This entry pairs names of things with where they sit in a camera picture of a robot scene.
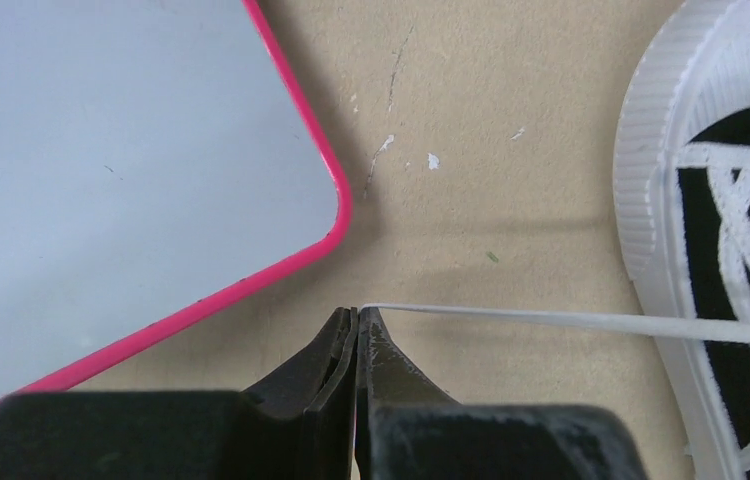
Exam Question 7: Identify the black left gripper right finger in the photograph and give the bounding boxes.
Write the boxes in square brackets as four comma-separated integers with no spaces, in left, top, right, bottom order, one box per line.
[355,307,647,479]

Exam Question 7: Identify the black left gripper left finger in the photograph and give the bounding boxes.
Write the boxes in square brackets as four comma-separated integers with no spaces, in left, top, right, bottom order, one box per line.
[0,308,358,479]

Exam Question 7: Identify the white shoelace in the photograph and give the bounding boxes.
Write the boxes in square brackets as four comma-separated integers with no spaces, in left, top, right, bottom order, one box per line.
[360,197,750,350]

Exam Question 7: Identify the black and white sneaker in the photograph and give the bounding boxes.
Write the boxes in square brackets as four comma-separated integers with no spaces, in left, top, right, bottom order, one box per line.
[613,1,750,479]

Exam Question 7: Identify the pink-framed whiteboard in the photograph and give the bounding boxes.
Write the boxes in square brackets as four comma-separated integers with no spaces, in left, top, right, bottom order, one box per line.
[0,1,352,401]

